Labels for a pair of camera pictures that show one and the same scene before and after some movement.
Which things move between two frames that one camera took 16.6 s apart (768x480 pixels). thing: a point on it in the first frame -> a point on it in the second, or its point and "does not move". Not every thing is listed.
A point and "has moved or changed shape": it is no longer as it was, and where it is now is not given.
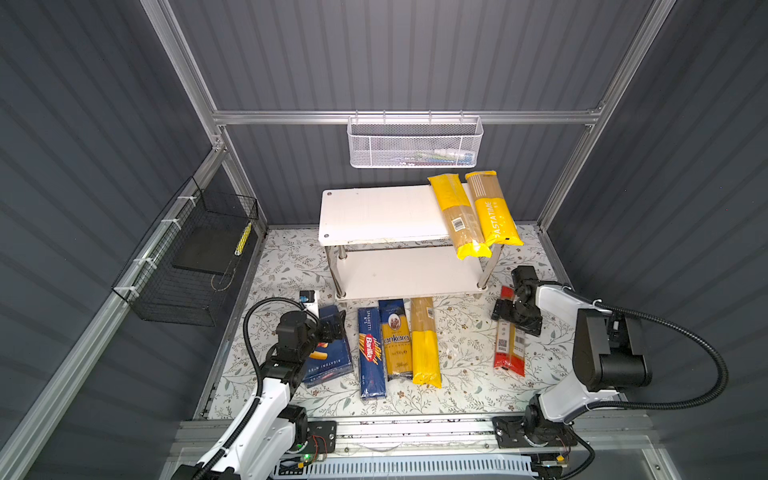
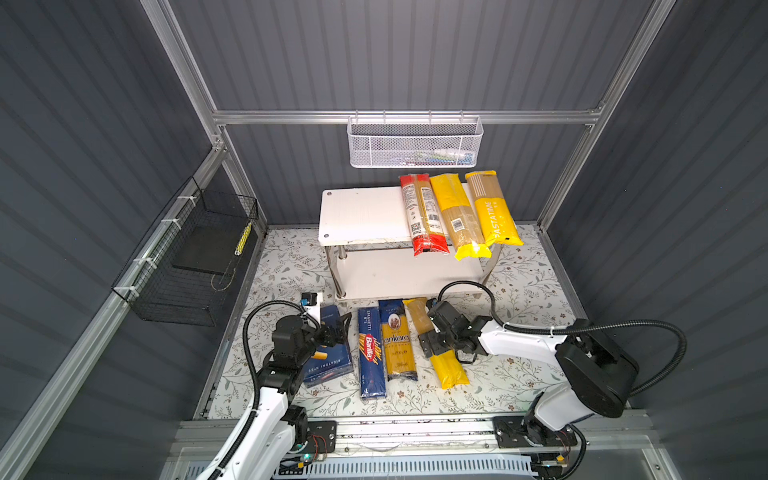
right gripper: (502, 309) -> (433, 346)
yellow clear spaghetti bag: (426, 369) has moved or changed shape
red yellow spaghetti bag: (510, 342) has moved or changed shape
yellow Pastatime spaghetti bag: (495, 215) does not move
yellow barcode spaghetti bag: (460, 216) does not move
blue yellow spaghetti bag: (397, 339) does not move
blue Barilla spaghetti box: (371, 354) does not move
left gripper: (326, 335) does not move
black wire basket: (181, 273) does not move
